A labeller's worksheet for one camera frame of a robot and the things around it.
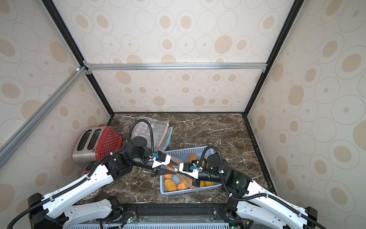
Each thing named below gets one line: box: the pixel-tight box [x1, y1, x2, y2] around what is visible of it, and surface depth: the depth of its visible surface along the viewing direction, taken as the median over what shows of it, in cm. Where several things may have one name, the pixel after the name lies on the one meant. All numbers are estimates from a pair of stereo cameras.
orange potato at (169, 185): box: [163, 178, 177, 192], surface depth 80 cm
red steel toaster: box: [71, 124, 123, 171], surface depth 83 cm
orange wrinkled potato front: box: [177, 180, 189, 191], surface depth 79 cm
